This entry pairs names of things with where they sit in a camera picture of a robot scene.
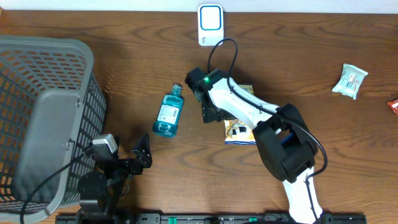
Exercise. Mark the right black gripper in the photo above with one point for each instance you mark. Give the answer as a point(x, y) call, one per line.
point(208, 117)

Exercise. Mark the red orange snack stick packet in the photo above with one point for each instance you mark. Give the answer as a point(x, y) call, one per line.
point(393, 106)

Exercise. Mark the teal mouthwash bottle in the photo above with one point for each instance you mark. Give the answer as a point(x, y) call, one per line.
point(166, 123)

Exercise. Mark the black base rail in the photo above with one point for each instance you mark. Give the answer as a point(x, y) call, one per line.
point(156, 218)

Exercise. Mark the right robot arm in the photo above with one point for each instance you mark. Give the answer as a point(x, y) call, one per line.
point(286, 147)

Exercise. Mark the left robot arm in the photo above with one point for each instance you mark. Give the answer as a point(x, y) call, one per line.
point(100, 190)

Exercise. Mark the yellow chips bag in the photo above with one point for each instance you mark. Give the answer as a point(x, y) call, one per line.
point(238, 133)

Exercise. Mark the white barcode scanner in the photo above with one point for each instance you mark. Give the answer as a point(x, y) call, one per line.
point(210, 24)

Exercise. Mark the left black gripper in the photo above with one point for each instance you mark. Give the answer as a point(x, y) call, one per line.
point(141, 162)

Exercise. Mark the pale green wet wipes pack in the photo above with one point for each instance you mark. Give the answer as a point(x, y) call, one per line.
point(350, 81)

